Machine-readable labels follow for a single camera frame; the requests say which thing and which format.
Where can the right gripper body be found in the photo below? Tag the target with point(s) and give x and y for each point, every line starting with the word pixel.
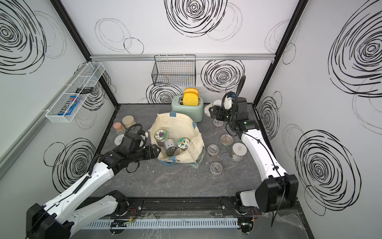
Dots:
pixel 225 115

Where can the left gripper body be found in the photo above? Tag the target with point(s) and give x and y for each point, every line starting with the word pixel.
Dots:
pixel 142 154

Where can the silver top can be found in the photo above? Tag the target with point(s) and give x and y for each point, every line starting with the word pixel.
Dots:
pixel 170 146

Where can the purple label clear jar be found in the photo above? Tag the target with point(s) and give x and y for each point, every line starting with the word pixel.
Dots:
pixel 218 124

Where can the brown seed clear jar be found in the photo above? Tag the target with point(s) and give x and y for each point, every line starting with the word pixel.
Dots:
pixel 226 140

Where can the beige canvas tote bag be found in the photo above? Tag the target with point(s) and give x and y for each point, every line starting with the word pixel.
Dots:
pixel 178 126

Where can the green yellow lid jar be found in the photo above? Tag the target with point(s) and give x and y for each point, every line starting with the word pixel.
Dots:
pixel 183 143

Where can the white lid glass jar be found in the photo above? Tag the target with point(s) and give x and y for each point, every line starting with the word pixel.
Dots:
pixel 238 152

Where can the clear lid seed jar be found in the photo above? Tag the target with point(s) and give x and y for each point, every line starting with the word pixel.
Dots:
pixel 213 150

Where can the small clear lid jar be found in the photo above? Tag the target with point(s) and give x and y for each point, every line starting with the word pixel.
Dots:
pixel 216 168

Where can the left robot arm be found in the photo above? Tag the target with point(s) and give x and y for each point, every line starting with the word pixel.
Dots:
pixel 63 216

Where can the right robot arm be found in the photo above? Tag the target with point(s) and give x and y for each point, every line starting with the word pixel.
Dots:
pixel 278 189

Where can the pink lid jar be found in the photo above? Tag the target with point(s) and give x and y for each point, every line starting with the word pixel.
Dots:
pixel 119 128

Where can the beige lid jar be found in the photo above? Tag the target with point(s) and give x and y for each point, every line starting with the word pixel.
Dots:
pixel 128 121

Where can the mint green toaster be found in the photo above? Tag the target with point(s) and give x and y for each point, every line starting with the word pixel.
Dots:
pixel 194 112

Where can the front yellow bread slice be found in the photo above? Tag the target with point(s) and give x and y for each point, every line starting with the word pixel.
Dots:
pixel 191 99

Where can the yellow bread slice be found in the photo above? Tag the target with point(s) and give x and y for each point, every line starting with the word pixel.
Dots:
pixel 192 90
pixel 191 99

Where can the rear yellow bread slice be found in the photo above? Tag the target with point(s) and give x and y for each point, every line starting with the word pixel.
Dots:
pixel 192 90

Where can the black small box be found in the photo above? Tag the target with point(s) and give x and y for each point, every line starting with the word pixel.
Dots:
pixel 85 90

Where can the blue candy packet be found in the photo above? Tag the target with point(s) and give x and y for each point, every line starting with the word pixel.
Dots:
pixel 69 106

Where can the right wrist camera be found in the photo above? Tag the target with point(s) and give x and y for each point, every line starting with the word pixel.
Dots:
pixel 227 103

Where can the black wire basket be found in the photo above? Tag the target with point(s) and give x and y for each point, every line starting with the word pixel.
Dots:
pixel 176 70

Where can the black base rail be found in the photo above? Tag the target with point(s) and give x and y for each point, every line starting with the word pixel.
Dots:
pixel 217 206

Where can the white wire shelf basket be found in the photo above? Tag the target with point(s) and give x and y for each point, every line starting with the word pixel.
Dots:
pixel 88 75

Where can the white slotted cable duct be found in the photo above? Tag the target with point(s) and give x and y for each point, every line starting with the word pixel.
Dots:
pixel 193 223

